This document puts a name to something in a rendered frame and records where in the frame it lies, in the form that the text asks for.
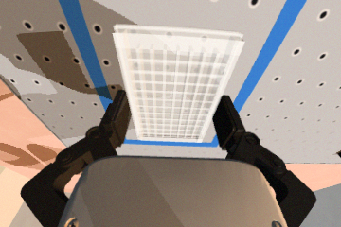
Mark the blue tape outline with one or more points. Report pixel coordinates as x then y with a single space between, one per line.
74 17

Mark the grey rectangular base plate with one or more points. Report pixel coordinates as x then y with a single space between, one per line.
295 108

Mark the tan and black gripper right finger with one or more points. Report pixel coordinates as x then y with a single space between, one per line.
295 199

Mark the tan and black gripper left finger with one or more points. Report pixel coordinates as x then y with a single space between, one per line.
44 193

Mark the white well plate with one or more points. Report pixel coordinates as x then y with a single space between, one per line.
173 100

